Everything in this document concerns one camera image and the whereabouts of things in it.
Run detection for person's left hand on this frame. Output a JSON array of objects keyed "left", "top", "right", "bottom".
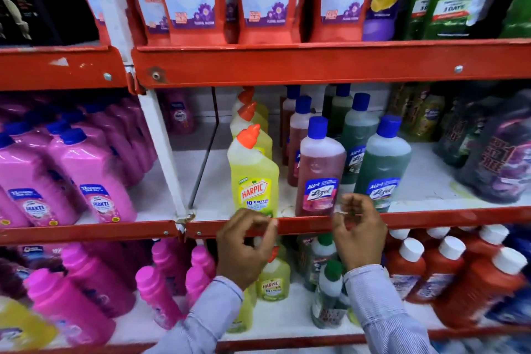
[{"left": 215, "top": 208, "right": 279, "bottom": 291}]

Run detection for person's right hand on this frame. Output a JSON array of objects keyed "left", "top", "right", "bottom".
[{"left": 331, "top": 193, "right": 389, "bottom": 272}]

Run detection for yellow-green cleaner bottle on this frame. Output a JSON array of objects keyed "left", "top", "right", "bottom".
[
  {"left": 256, "top": 246, "right": 291, "bottom": 302},
  {"left": 232, "top": 86, "right": 269, "bottom": 120},
  {"left": 227, "top": 123, "right": 280, "bottom": 218},
  {"left": 227, "top": 287, "right": 254, "bottom": 334},
  {"left": 230, "top": 102, "right": 273, "bottom": 159}
]

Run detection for green blue-capped cleaner bottle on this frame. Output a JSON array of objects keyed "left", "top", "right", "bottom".
[
  {"left": 341, "top": 92, "right": 381, "bottom": 185},
  {"left": 327, "top": 84, "right": 353, "bottom": 141},
  {"left": 353, "top": 115, "right": 412, "bottom": 214}
]

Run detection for maroon blue-capped cleaner bottle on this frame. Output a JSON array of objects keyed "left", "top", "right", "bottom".
[
  {"left": 287, "top": 95, "right": 313, "bottom": 188},
  {"left": 281, "top": 85, "right": 301, "bottom": 166},
  {"left": 295, "top": 116, "right": 347, "bottom": 217}
]

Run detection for group of red white-capped bottles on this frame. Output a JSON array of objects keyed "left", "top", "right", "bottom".
[{"left": 383, "top": 224, "right": 528, "bottom": 330}]

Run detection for group of magenta bottles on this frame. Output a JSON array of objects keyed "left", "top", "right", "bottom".
[{"left": 24, "top": 237, "right": 217, "bottom": 346}]

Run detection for red metal shelf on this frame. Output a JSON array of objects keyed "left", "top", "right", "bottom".
[{"left": 0, "top": 0, "right": 531, "bottom": 354}]

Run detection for group of pale pink bottles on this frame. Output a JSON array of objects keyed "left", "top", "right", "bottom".
[{"left": 0, "top": 92, "right": 158, "bottom": 229}]

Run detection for yellow cleaner bottle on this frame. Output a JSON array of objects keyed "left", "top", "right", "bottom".
[{"left": 0, "top": 295, "right": 59, "bottom": 352}]

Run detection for person's left forearm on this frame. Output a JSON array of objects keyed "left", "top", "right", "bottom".
[{"left": 145, "top": 275, "right": 244, "bottom": 354}]

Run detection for person's right forearm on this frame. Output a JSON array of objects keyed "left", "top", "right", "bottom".
[{"left": 343, "top": 264, "right": 436, "bottom": 354}]

